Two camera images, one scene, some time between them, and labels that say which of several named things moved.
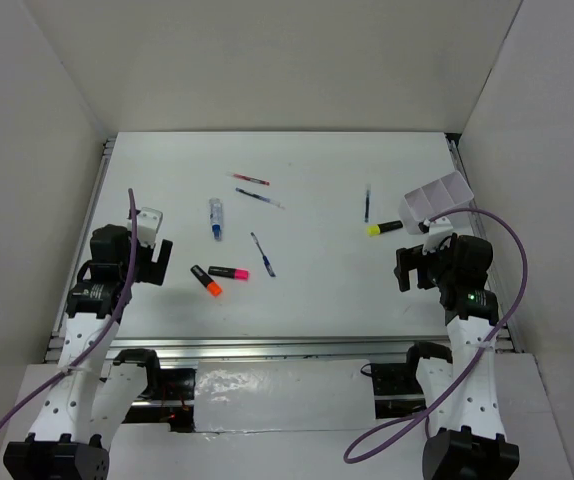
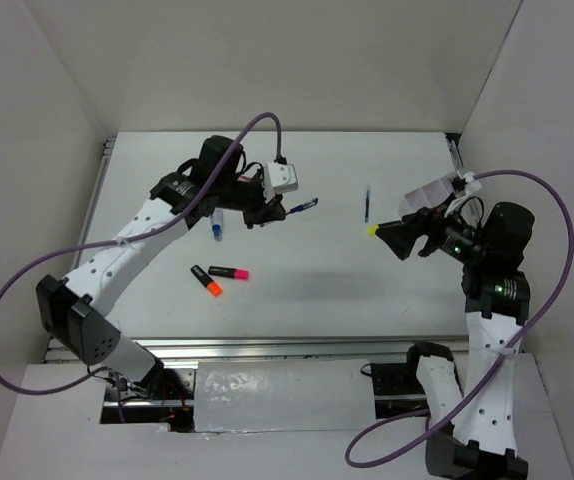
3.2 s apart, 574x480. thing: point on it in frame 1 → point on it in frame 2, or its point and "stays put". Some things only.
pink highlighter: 227,272 stays put
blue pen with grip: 269,269 → 302,206
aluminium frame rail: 426,347 stays put
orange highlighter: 211,285 stays put
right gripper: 411,258 → 402,234
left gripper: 154,272 → 265,212
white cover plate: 286,394 stays put
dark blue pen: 367,206 stays put
